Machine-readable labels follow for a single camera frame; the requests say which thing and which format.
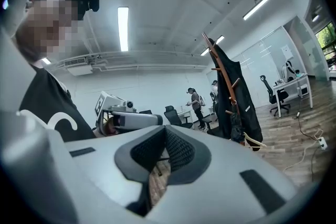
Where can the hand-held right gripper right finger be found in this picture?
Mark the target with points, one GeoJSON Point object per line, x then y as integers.
{"type": "Point", "coordinates": [210, 191]}

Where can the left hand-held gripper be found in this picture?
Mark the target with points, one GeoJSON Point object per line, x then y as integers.
{"type": "Point", "coordinates": [105, 105]}

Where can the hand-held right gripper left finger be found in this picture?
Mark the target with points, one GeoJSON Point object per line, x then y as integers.
{"type": "Point", "coordinates": [99, 178]}

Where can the brown wooden coat rack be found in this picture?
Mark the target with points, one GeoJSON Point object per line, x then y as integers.
{"type": "Point", "coordinates": [223, 70]}

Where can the black jacket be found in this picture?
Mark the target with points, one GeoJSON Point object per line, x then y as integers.
{"type": "Point", "coordinates": [246, 102]}

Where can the person's left hand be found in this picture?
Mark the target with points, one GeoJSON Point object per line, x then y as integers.
{"type": "Point", "coordinates": [109, 128]}

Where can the black office chair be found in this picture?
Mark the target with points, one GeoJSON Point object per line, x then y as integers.
{"type": "Point", "coordinates": [212, 126]}
{"type": "Point", "coordinates": [174, 116]}
{"type": "Point", "coordinates": [275, 97]}

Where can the white office desk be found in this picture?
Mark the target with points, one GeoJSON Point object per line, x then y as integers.
{"type": "Point", "coordinates": [291, 85]}
{"type": "Point", "coordinates": [185, 113]}

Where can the cream wooden clothes hanger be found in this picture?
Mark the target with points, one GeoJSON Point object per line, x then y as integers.
{"type": "Point", "coordinates": [256, 142]}

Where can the white ceiling conduit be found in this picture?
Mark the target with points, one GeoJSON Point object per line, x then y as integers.
{"type": "Point", "coordinates": [157, 54]}

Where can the white ceiling air conditioner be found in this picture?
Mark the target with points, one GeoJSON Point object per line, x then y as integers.
{"type": "Point", "coordinates": [78, 66]}

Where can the long ceiling light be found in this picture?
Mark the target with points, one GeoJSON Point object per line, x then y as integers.
{"type": "Point", "coordinates": [46, 61]}
{"type": "Point", "coordinates": [219, 40]}
{"type": "Point", "coordinates": [123, 29]}
{"type": "Point", "coordinates": [315, 17]}
{"type": "Point", "coordinates": [256, 8]}

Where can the person's black printed shirt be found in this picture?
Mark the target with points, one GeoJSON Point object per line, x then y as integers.
{"type": "Point", "coordinates": [47, 97]}

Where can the white power strip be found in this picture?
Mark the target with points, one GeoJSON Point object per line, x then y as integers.
{"type": "Point", "coordinates": [323, 143]}

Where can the person's face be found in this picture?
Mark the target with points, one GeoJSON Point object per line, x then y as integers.
{"type": "Point", "coordinates": [50, 26]}

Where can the white box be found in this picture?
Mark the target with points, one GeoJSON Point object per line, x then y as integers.
{"type": "Point", "coordinates": [303, 91]}

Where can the white and black backpack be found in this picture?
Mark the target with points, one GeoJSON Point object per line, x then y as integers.
{"type": "Point", "coordinates": [288, 72]}

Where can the teal item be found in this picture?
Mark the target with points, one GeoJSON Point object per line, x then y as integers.
{"type": "Point", "coordinates": [301, 74]}

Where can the white paper poster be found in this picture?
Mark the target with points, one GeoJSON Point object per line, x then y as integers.
{"type": "Point", "coordinates": [286, 51]}

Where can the window with dark frame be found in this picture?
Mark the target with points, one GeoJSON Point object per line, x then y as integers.
{"type": "Point", "coordinates": [326, 39]}

